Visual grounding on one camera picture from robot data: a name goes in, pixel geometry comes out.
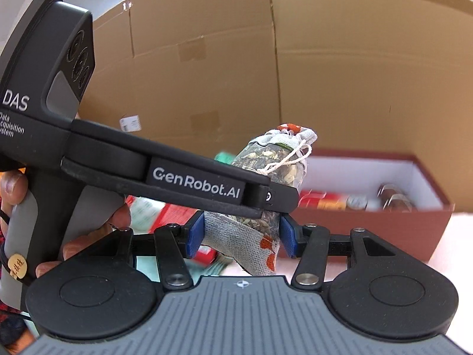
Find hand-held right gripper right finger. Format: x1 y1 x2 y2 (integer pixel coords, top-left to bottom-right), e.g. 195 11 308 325
279 216 399 290

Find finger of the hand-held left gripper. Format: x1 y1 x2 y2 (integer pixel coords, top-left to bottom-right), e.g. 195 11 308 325
262 181 300 215

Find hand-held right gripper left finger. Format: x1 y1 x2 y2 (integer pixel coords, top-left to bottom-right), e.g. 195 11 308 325
89 212 205 291

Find dried herb cloth sachet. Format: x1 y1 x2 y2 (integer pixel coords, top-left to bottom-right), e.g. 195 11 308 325
201 123 318 277

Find red and white gradient box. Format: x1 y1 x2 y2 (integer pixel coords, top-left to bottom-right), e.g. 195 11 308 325
299 189 350 211

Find dark red storage box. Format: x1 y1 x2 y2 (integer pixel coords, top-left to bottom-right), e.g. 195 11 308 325
292 149 455 263

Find person's left hand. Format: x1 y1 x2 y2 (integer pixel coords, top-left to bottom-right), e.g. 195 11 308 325
0 170 132 280

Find red and silver flat box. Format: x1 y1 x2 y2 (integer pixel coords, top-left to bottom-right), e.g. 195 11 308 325
153 203 202 230

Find large flattened cardboard box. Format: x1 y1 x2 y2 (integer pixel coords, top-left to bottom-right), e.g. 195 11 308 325
79 0 281 163
271 0 473 156

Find white fluffy towel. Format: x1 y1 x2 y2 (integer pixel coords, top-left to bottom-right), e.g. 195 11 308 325
425 211 473 344

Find black cord bracelet wooden bead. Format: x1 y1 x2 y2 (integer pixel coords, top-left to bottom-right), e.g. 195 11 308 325
0 207 33 286

